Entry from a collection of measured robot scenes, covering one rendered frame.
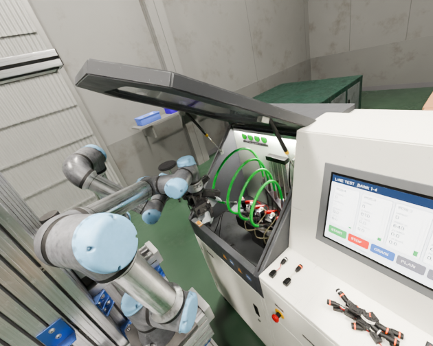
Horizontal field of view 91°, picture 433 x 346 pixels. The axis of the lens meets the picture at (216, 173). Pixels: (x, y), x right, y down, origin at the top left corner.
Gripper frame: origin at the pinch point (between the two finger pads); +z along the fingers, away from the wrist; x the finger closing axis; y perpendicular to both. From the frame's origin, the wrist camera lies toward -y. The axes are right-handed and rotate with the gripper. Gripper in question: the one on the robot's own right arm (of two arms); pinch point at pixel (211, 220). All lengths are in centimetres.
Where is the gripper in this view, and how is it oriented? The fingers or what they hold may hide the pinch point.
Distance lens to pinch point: 107.1
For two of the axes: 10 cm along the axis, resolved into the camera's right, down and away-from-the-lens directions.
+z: 2.5, 8.5, 4.6
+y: -7.8, 4.6, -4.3
